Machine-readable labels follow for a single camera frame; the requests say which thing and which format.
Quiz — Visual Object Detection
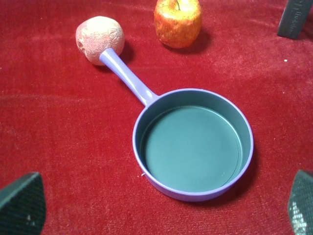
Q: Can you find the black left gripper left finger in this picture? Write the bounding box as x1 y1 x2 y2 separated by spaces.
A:
0 172 46 235

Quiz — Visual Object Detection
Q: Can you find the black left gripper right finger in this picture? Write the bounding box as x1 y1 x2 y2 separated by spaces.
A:
288 170 313 235

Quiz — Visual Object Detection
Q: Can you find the red velvet tablecloth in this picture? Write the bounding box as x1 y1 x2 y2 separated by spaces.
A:
0 0 313 235

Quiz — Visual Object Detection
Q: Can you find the purple toy frying pan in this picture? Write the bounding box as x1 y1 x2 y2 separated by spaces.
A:
99 48 254 202

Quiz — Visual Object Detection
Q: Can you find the dark green pump bottle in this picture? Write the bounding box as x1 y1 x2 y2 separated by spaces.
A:
277 0 313 39

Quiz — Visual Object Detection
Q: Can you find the pink foam peach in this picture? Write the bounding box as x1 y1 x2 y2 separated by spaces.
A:
75 16 125 66

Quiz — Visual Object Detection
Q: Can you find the red yellow foam apple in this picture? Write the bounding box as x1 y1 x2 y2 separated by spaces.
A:
154 0 202 48

